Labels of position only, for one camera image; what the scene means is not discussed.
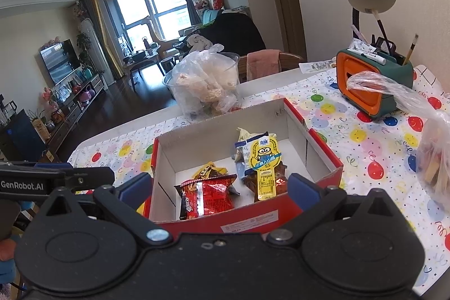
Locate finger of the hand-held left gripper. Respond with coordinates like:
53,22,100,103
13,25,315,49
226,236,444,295
65,166,115,190
7,161,74,170

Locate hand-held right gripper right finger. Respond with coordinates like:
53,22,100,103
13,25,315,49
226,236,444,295
266,173,396,245

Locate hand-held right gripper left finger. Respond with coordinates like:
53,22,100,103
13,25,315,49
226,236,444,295
42,173,175,245

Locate red-brown foil packet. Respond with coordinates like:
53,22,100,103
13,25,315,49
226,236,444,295
242,163,292,204

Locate yellow cartoon snack packet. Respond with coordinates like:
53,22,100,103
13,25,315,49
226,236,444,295
246,137,285,202

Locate red cardboard box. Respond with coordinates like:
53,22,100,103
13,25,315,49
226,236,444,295
143,98,344,234

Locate red snack packet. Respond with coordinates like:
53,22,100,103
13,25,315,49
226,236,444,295
175,173,240,220

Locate plain yellow snack packet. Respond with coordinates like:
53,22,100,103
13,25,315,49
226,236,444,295
193,162,229,181

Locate white blue snack packet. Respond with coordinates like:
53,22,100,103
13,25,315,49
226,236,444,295
234,133,278,163

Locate cream gold-star snack packet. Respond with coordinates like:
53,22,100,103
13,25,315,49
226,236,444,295
236,127,254,146

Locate brown paper bag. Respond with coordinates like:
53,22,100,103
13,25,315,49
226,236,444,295
39,148,57,165

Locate dark blue box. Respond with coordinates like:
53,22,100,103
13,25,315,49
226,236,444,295
0,108,46,160

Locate grey TV cabinet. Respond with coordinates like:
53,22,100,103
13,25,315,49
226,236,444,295
46,73,108,153

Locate pink flowers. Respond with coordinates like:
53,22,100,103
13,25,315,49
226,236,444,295
42,87,62,114

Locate balloon print tablecloth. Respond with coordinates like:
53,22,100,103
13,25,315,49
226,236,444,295
67,64,450,297

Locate television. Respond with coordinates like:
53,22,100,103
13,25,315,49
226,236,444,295
39,39,81,86

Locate tall potted plant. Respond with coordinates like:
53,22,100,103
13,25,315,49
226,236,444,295
75,32,94,70

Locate printed paper leaflet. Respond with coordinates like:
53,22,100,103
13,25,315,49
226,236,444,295
299,59,339,74

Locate white standing air conditioner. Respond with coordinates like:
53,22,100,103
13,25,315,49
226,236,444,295
79,19,108,76

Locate wooden chair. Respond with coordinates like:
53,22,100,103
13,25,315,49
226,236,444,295
238,50,305,83

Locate clear bag of rice cakes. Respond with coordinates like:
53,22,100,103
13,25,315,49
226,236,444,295
172,43,240,116

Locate pink towel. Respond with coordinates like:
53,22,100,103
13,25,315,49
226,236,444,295
246,50,282,81

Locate clear plastic bag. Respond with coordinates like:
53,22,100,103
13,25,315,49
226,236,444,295
346,71,450,207

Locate gold curtain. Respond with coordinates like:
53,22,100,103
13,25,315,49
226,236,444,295
84,0,123,77

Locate clear plastic bowl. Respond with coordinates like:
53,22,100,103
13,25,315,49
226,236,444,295
165,52,241,118

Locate yellow giraffe toy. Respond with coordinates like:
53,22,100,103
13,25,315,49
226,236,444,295
146,16,180,51

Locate beige cloth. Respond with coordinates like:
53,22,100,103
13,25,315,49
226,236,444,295
186,35,213,51

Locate black coat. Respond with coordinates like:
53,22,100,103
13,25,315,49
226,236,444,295
204,15,266,56

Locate dark calligraphy brush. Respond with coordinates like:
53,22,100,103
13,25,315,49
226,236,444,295
372,11,392,53

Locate wooden calligraphy brush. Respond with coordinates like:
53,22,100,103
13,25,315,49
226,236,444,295
404,34,420,66

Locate large window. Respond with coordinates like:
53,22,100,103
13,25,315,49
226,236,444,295
103,0,192,51

